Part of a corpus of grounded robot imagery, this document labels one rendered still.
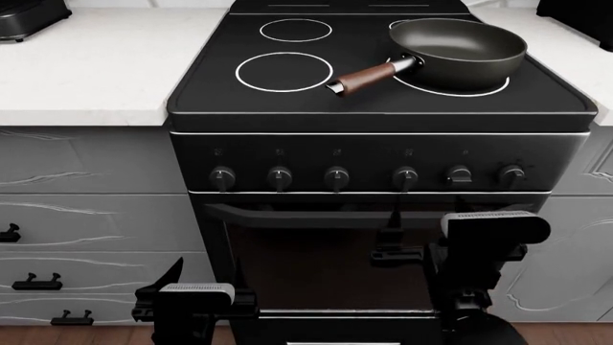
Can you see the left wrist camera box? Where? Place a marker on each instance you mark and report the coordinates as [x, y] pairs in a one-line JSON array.
[[196, 292]]

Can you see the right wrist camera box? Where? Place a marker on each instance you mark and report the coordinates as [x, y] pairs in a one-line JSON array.
[[493, 226]]

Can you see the grey panelled drawer front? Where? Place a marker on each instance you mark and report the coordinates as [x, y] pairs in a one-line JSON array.
[[594, 161]]

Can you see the black stove knob with tick marks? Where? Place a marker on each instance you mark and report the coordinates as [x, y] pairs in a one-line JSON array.
[[511, 175]]

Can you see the black electric stove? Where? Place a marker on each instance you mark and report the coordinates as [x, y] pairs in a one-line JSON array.
[[364, 118]]

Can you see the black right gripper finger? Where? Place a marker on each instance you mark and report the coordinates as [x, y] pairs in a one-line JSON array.
[[393, 233]]

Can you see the grey panelled cabinet door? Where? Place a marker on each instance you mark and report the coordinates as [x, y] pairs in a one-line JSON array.
[[570, 269]]

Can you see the black countertop appliance with feet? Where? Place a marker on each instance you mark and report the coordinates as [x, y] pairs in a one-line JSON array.
[[29, 16]]

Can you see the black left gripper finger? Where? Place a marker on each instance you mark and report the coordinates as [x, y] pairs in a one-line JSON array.
[[175, 275]]

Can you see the black stove bottom drawer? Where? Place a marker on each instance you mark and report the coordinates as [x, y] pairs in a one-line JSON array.
[[335, 332]]

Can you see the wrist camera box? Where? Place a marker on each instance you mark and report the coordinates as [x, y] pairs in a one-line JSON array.
[[196, 292], [493, 226]]

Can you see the black half-round stove knob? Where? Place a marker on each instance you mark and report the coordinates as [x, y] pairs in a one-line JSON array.
[[459, 175]]

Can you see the grey cabinet drawer front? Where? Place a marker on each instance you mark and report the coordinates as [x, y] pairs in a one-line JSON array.
[[96, 223], [110, 309], [86, 161], [105, 273]]

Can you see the black boxy countertop appliance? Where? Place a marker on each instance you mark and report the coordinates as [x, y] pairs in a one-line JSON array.
[[574, 18]]

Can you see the black glass oven door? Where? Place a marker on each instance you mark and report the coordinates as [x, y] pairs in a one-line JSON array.
[[311, 266]]

